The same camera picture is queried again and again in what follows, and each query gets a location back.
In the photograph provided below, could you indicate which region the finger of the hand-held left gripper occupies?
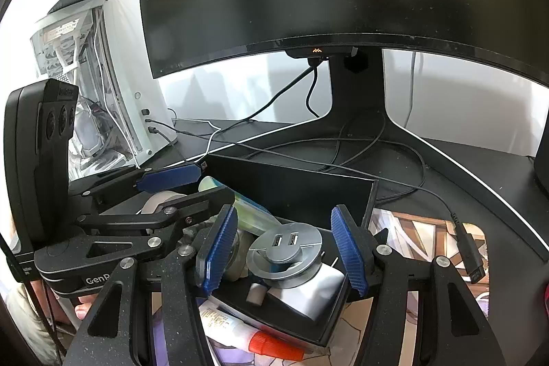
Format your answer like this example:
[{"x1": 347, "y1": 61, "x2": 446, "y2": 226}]
[
  {"x1": 79, "y1": 191, "x2": 236, "y2": 261},
  {"x1": 71, "y1": 164, "x2": 202, "y2": 206}
]

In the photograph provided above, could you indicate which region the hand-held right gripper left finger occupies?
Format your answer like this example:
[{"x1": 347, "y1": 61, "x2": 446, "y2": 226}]
[{"x1": 64, "y1": 204, "x2": 238, "y2": 366}]

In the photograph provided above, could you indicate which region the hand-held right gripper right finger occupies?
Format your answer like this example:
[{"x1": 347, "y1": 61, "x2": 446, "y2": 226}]
[{"x1": 330, "y1": 204, "x2": 507, "y2": 366}]

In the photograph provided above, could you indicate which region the white tape roll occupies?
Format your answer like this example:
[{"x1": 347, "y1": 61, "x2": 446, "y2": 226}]
[{"x1": 139, "y1": 191, "x2": 189, "y2": 216}]

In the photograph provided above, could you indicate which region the yellow-green liquid bottle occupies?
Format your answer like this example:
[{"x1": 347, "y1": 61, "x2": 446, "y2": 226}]
[{"x1": 198, "y1": 176, "x2": 279, "y2": 236}]

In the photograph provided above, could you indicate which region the white charger block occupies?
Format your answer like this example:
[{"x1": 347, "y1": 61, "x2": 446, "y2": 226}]
[{"x1": 266, "y1": 263, "x2": 346, "y2": 324}]

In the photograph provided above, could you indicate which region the round silver usb hub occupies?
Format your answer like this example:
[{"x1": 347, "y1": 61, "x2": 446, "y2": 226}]
[{"x1": 246, "y1": 222, "x2": 323, "y2": 290}]

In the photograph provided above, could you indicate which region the black cardboard box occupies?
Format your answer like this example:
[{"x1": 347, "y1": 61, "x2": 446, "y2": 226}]
[{"x1": 199, "y1": 154, "x2": 380, "y2": 347}]

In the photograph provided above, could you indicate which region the person's left hand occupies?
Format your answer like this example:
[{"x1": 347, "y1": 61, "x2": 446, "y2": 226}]
[{"x1": 73, "y1": 292, "x2": 101, "y2": 321}]

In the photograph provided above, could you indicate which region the printed desk mat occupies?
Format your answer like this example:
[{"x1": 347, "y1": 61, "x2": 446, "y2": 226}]
[{"x1": 150, "y1": 207, "x2": 549, "y2": 366}]

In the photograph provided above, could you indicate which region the white glue tube red cap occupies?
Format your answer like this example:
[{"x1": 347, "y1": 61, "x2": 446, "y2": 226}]
[{"x1": 201, "y1": 306, "x2": 306, "y2": 362}]

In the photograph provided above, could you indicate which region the white computer case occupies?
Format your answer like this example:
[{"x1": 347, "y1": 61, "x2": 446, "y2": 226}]
[{"x1": 29, "y1": 0, "x2": 177, "y2": 169}]

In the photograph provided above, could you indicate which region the black monitor stand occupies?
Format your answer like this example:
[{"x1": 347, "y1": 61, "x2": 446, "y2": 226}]
[{"x1": 206, "y1": 46, "x2": 549, "y2": 259}]

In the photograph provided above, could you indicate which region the black computer cable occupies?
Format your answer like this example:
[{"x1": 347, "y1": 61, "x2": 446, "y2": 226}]
[{"x1": 147, "y1": 118, "x2": 187, "y2": 162}]

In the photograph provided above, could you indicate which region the white cable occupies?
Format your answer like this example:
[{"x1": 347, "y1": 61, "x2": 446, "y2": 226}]
[{"x1": 169, "y1": 109, "x2": 224, "y2": 163}]

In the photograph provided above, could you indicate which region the black cable with flat connector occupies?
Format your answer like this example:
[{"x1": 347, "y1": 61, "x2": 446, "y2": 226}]
[{"x1": 240, "y1": 143, "x2": 487, "y2": 285}]

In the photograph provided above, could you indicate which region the black monitor cable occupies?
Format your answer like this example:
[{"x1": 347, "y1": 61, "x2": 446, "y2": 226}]
[{"x1": 217, "y1": 57, "x2": 322, "y2": 133}]

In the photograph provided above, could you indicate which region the black speaker with glowing ring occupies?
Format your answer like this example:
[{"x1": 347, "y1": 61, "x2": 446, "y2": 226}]
[{"x1": 534, "y1": 130, "x2": 549, "y2": 195}]

